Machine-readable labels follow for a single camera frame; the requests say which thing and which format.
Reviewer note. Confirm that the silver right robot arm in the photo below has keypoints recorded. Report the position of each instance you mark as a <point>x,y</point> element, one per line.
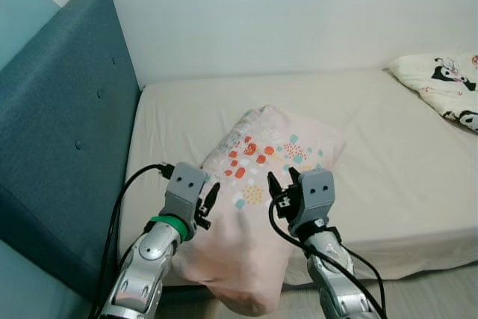
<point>336,274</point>

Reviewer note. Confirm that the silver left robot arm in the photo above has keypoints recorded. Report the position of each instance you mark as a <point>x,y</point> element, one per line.
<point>149,259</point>

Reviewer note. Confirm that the pink patterned pillow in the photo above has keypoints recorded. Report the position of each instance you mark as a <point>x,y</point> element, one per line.
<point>261,147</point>

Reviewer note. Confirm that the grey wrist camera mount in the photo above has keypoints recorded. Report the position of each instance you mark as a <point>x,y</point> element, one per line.
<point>317,196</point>
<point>183,184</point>

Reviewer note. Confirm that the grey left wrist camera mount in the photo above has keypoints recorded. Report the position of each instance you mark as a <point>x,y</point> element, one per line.
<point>183,184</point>

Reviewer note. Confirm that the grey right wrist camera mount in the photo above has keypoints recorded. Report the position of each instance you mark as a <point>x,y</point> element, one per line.
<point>317,196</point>

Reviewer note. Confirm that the teal upholstered headboard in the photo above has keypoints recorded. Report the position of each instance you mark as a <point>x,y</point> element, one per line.
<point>60,110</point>

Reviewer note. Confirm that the cream Kuromi print duvet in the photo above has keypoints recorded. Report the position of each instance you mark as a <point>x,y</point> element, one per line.
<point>441,84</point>

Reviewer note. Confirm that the beige bed mattress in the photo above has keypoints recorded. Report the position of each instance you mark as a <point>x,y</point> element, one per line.
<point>388,184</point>

